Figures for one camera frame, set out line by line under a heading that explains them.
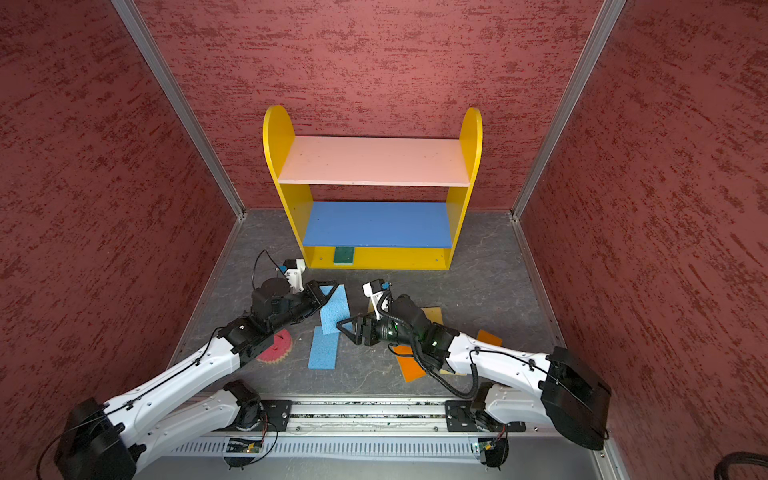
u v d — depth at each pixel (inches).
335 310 28.8
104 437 15.2
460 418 29.1
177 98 34.1
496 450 27.4
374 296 26.7
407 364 32.6
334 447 27.9
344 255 41.1
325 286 28.9
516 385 18.3
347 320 28.0
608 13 27.9
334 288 29.7
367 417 29.8
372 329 25.2
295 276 27.9
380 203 47.1
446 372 22.8
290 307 24.1
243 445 28.4
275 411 29.5
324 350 32.8
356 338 25.3
